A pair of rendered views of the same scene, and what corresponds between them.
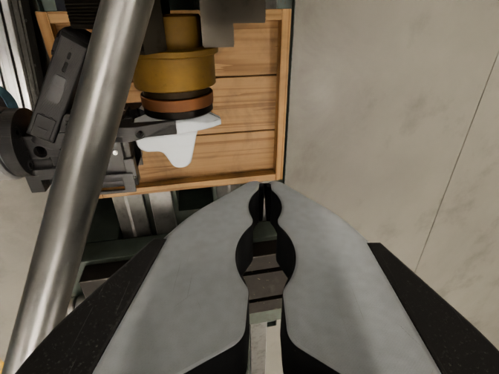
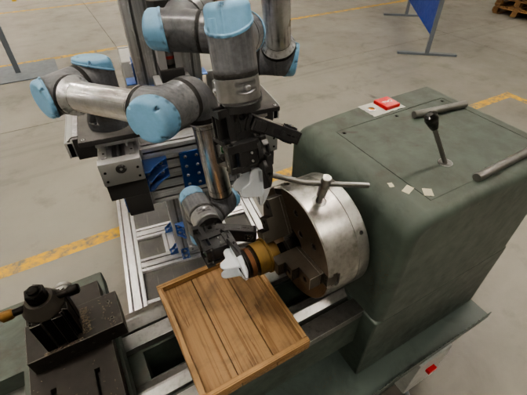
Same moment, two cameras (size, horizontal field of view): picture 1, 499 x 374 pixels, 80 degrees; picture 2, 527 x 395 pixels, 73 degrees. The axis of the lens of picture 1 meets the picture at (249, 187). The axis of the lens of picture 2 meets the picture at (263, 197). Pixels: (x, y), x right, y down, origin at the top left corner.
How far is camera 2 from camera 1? 70 cm
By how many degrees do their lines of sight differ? 75
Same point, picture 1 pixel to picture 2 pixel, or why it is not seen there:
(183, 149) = (229, 264)
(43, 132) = (218, 226)
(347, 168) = not seen: outside the picture
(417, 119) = not seen: outside the picture
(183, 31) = (273, 248)
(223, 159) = (202, 352)
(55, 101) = (231, 227)
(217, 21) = (282, 258)
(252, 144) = (222, 367)
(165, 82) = (255, 246)
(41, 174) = (200, 228)
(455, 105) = not seen: outside the picture
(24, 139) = (212, 223)
